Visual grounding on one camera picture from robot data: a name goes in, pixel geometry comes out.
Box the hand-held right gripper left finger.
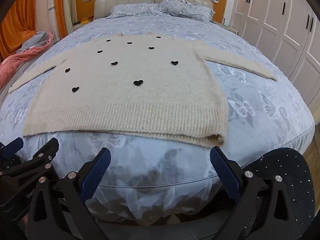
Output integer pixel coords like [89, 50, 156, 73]
[26, 147, 112, 240]

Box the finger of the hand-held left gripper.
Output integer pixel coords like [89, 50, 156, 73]
[0, 137, 24, 159]
[0, 137, 60, 180]

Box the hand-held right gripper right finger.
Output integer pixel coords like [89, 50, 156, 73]
[209, 146, 297, 240]

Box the cream sweater with black hearts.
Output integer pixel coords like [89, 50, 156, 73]
[9, 32, 278, 148]

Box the grey butterfly print bedspread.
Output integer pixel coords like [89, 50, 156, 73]
[0, 4, 316, 225]

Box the pink blanket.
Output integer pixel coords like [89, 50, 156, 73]
[0, 31, 55, 88]

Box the grey blanket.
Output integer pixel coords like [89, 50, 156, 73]
[16, 31, 52, 53]

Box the orange curtain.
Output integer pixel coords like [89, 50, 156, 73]
[0, 0, 38, 60]

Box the white nightstand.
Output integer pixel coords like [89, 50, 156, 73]
[72, 17, 94, 32]
[220, 17, 238, 35]

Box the white wardrobe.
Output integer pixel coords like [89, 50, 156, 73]
[229, 0, 320, 105]

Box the grey floral pillow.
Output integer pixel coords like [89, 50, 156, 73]
[107, 3, 164, 19]
[158, 0, 216, 22]

